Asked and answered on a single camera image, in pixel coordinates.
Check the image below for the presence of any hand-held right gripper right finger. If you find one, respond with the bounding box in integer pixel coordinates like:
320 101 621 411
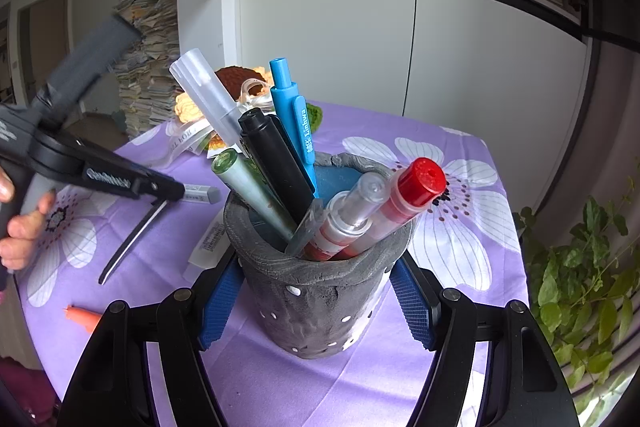
389 252 581 427

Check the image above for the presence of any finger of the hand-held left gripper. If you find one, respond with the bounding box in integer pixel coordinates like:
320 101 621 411
131 169 187 204

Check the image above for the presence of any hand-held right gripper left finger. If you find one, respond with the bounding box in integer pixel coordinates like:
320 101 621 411
56 252 244 427

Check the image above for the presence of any thin black ruler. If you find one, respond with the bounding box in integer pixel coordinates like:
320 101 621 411
98 201 169 286

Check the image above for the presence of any green patterned pen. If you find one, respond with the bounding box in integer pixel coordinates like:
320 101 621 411
211 148 298 240

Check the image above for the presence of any grey clay pen holder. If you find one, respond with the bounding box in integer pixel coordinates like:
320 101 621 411
223 152 418 359

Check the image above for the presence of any frosted white pen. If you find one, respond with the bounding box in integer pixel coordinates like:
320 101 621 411
169 48 247 148

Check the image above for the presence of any black marker pen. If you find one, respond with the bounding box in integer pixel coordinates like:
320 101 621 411
237 108 316 225

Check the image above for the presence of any red gel pen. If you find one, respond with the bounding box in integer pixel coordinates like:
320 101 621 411
345 157 447 258

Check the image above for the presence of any orange pen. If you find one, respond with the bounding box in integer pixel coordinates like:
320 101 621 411
62 304 103 334

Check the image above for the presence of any blue ballpoint pen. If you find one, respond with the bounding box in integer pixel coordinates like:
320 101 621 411
269 57 318 198

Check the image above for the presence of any person's left hand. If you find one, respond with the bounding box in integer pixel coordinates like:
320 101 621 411
0 168 57 272

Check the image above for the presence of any clear white ribbon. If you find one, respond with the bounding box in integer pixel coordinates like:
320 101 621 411
165 77 273 158

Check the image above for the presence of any sunflower print card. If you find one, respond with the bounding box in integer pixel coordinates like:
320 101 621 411
205 132 246 158

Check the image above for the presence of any red patterned clear-cap pen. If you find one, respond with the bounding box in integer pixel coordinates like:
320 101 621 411
285 172 388 262

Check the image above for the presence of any crochet sunflower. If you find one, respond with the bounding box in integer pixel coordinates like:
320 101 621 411
174 66 323 158

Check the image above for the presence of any tall stack of papers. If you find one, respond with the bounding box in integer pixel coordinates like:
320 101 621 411
115 0 180 140

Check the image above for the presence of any green leafy plant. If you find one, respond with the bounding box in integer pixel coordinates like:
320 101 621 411
515 177 640 418

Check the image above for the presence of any purple floral tablecloth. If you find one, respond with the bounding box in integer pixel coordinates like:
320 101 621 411
15 99 531 427

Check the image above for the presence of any dark red cloth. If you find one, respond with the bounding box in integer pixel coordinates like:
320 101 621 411
0 354 66 427

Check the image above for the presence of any white bookcase cabinet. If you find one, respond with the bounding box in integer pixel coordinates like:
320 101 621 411
177 0 591 142

